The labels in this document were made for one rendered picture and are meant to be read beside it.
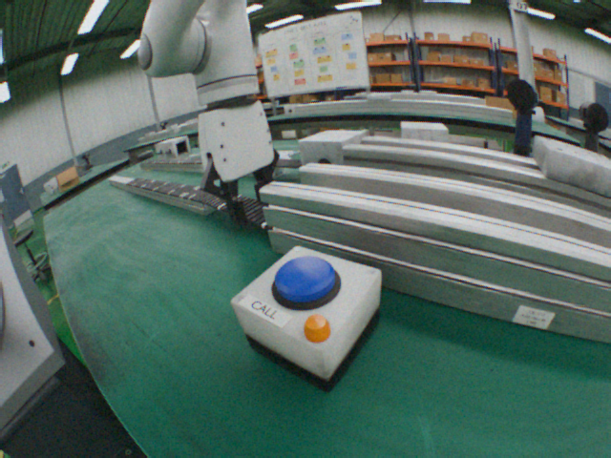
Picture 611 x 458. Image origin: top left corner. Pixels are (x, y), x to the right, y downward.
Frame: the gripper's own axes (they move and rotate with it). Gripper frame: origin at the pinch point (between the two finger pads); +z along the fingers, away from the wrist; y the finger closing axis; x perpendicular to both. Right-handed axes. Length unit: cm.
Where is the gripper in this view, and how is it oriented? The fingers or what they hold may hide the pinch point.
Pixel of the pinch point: (251, 204)
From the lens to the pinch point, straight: 40.3
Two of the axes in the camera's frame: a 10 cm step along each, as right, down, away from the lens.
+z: 1.3, 8.6, 4.9
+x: 8.0, 2.0, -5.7
